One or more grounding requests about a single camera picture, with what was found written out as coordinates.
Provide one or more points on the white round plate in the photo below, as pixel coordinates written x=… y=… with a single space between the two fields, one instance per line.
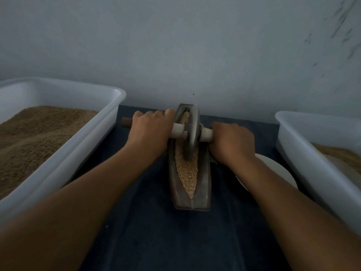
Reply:
x=279 y=166

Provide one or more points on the dark blue table cloth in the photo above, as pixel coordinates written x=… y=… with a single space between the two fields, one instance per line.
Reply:
x=146 y=240

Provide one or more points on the white plastic tub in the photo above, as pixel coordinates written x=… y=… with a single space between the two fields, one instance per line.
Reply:
x=90 y=144
x=316 y=172

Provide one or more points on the boat-shaped metal grinding trough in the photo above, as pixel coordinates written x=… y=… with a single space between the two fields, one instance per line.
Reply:
x=194 y=201

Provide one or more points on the large brown grain heap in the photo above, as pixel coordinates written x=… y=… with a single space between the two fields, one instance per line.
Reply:
x=343 y=155
x=31 y=144

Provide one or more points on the person's right forearm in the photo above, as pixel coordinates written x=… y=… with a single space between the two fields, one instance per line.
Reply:
x=302 y=220

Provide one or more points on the person's left forearm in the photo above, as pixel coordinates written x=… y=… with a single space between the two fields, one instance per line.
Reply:
x=59 y=220

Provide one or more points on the person's right hand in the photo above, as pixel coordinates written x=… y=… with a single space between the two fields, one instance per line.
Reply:
x=232 y=144

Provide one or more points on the person's left hand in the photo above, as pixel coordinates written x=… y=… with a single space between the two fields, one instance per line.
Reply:
x=149 y=132

